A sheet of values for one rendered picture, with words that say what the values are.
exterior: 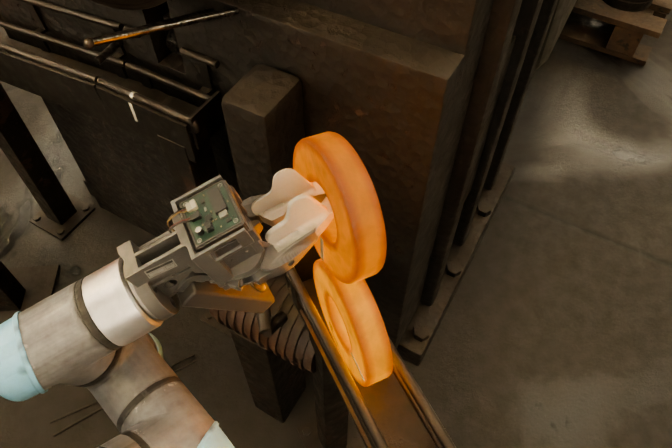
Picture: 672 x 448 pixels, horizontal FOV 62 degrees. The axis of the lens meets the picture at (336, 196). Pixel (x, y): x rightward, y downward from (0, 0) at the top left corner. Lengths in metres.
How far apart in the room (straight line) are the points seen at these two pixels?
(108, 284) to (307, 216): 0.19
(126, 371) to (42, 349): 0.10
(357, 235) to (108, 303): 0.23
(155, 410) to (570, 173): 1.52
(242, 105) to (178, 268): 0.32
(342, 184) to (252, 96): 0.32
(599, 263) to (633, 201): 0.27
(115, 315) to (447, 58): 0.48
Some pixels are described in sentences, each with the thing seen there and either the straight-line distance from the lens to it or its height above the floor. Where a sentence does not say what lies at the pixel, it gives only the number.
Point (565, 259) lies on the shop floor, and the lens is 1.68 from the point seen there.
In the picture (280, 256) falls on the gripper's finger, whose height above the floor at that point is 0.87.
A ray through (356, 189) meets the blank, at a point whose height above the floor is 0.93.
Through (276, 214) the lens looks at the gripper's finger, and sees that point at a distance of 0.56.
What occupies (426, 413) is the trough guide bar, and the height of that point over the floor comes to 0.70.
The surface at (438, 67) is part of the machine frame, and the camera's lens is 0.72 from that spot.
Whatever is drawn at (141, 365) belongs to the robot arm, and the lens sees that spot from 0.64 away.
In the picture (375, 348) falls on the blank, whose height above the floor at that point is 0.76.
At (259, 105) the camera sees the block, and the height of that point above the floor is 0.80.
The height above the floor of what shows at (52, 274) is 0.01.
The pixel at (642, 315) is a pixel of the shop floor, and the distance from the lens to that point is 1.67.
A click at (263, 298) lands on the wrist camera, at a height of 0.78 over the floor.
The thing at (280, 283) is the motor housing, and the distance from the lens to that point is 0.91.
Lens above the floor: 1.31
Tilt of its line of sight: 51 degrees down
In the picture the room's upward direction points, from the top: straight up
